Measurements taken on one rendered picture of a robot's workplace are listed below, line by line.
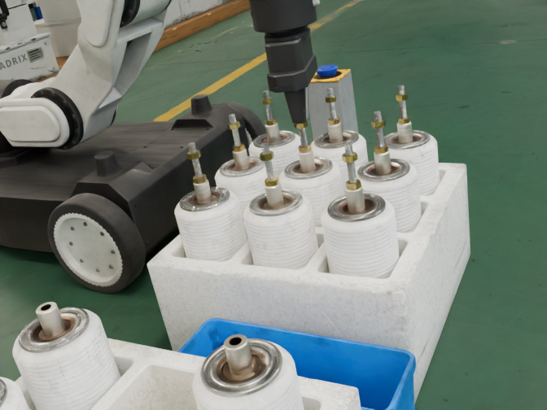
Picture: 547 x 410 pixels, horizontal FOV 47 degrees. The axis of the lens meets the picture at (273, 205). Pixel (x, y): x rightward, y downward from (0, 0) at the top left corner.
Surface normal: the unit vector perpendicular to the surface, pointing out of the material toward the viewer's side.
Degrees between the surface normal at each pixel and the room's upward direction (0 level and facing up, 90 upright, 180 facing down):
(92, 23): 90
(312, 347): 88
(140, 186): 46
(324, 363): 88
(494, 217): 0
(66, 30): 90
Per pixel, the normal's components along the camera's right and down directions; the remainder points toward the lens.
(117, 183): 0.51, -0.59
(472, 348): -0.17, -0.89
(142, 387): 0.88, 0.05
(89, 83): -0.43, 0.45
